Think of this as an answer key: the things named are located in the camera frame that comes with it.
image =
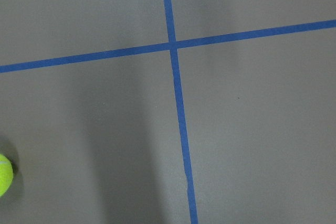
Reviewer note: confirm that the tennis ball with Wilson logo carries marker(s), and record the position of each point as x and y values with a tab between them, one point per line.
6	174

